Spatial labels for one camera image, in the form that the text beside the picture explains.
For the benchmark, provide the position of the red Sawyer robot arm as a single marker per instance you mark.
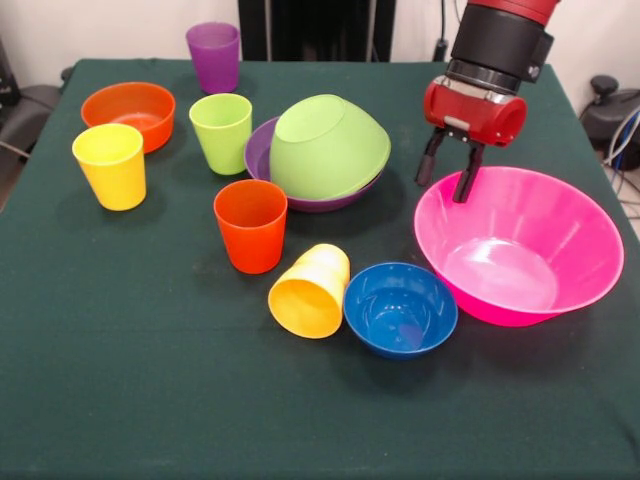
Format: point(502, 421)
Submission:
point(500, 35)

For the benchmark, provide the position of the dark green tablecloth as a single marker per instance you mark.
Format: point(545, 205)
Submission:
point(150, 375)

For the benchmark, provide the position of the tall yellow cup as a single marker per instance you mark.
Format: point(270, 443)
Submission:
point(115, 185)

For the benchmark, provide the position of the purple bowl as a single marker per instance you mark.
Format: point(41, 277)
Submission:
point(255, 155)

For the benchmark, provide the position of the blue bowl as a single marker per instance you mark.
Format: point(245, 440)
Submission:
point(430, 305)

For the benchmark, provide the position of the orange cup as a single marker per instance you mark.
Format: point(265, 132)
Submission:
point(252, 240)

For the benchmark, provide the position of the purple cup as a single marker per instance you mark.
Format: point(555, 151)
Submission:
point(215, 65)

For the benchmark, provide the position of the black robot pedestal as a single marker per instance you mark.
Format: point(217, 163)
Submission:
point(320, 30)

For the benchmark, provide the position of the yellow ribbed cup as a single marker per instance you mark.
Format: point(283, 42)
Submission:
point(305, 305)

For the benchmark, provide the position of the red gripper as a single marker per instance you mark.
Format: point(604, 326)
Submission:
point(475, 112)

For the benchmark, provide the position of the green bowl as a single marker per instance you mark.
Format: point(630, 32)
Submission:
point(325, 150)

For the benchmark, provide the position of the pink bowl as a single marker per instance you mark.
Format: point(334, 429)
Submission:
point(550, 215)

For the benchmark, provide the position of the orange bowl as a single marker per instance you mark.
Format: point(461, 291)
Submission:
point(125, 100)

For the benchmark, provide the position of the green cup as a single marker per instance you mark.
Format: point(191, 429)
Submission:
point(222, 145)

